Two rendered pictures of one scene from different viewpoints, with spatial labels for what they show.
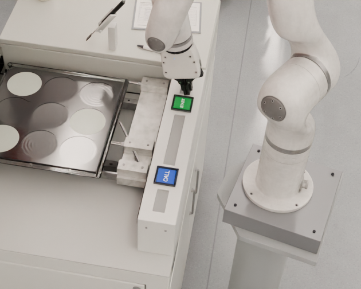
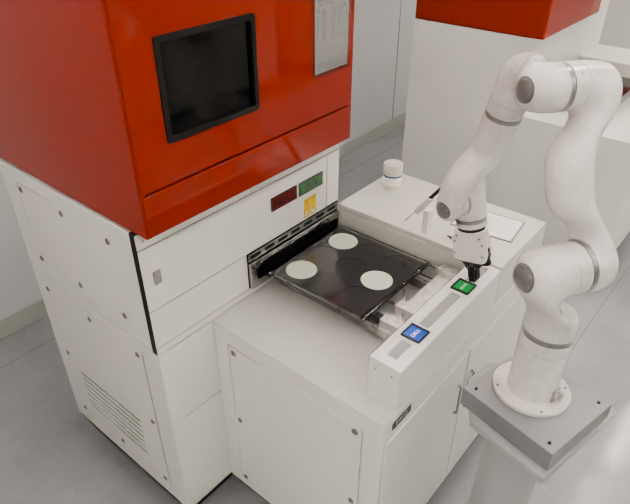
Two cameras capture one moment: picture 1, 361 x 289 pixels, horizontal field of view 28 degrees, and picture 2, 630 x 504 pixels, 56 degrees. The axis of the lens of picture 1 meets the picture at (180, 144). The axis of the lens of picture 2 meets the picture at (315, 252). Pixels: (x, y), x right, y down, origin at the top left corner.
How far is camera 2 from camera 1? 55 cm
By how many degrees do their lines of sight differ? 29
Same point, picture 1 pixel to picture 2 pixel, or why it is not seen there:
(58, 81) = (370, 247)
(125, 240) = (361, 382)
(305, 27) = (577, 202)
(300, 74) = (562, 252)
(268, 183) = (516, 377)
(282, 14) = (553, 183)
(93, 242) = (332, 373)
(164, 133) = (433, 303)
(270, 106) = (520, 274)
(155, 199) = (394, 346)
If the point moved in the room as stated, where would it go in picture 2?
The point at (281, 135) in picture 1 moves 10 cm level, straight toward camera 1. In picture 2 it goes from (534, 320) to (511, 341)
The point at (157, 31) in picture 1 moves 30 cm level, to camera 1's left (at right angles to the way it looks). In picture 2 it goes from (445, 196) to (345, 167)
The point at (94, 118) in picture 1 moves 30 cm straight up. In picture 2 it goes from (383, 279) to (390, 193)
